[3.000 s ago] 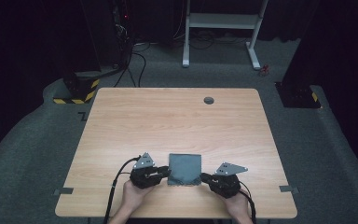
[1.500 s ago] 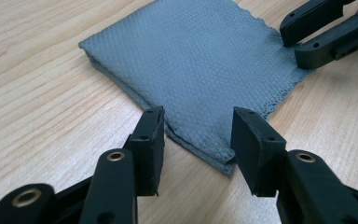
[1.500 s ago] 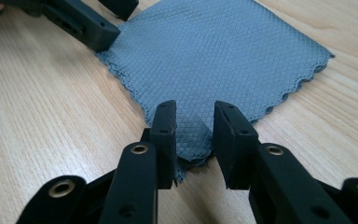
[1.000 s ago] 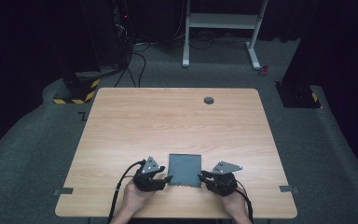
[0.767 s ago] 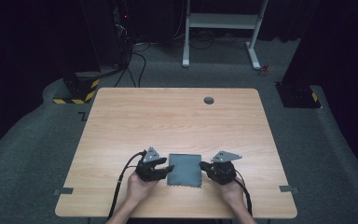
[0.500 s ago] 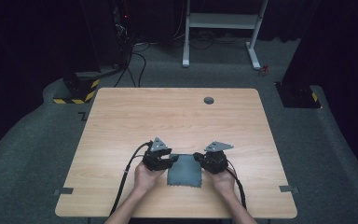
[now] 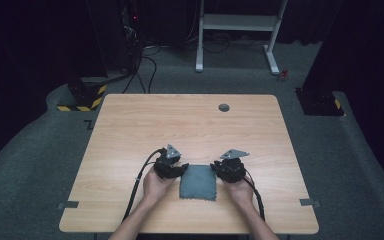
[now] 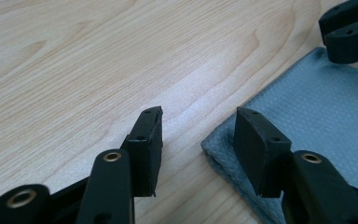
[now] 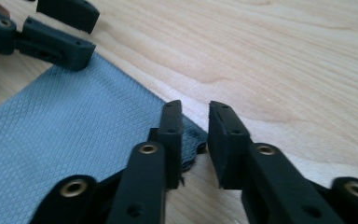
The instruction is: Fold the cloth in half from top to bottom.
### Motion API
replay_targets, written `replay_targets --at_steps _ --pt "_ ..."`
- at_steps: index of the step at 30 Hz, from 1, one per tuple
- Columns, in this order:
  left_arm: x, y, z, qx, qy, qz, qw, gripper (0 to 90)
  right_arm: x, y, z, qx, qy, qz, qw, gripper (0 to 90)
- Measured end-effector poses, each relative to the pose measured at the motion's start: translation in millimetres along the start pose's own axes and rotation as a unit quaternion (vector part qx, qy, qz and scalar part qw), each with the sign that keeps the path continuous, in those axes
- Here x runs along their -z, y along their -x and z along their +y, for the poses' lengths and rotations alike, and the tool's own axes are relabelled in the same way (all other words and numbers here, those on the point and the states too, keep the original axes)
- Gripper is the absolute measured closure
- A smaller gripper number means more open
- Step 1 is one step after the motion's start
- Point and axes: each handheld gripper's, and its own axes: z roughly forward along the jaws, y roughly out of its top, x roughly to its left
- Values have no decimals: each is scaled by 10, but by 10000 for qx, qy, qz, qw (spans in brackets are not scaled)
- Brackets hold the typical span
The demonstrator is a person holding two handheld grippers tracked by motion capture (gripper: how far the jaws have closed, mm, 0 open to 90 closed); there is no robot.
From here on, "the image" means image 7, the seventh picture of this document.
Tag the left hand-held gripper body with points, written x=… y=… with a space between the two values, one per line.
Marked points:
x=166 y=165

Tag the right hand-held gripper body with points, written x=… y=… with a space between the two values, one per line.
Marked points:
x=233 y=168

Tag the grey cloth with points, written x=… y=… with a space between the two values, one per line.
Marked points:
x=198 y=183

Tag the person's right hand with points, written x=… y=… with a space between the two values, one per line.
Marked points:
x=238 y=191

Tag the person's left hand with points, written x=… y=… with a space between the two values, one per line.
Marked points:
x=156 y=188

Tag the grey tape piece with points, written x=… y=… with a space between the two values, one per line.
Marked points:
x=68 y=204
x=310 y=202

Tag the black yellow striped stand base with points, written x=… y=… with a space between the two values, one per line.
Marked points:
x=83 y=100

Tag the dark equipment rack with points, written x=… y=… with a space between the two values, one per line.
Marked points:
x=130 y=30

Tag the black stand base plate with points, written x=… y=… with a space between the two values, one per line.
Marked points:
x=318 y=101

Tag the white metal stand frame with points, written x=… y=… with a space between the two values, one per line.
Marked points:
x=238 y=22

